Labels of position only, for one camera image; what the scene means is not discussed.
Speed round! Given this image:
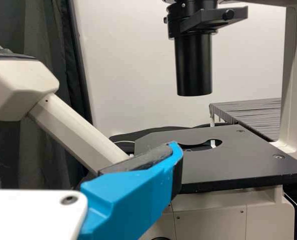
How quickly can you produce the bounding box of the cream microscope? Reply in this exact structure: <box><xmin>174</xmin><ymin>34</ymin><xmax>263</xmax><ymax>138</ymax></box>
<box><xmin>0</xmin><ymin>0</ymin><xmax>297</xmax><ymax>240</ymax></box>

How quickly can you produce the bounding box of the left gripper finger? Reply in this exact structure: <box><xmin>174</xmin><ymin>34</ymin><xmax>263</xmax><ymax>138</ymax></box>
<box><xmin>78</xmin><ymin>141</ymin><xmax>184</xmax><ymax>240</ymax></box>

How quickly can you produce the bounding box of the black platform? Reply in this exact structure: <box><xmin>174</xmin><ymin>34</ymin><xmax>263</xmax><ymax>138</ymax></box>
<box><xmin>208</xmin><ymin>97</ymin><xmax>282</xmax><ymax>142</ymax></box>

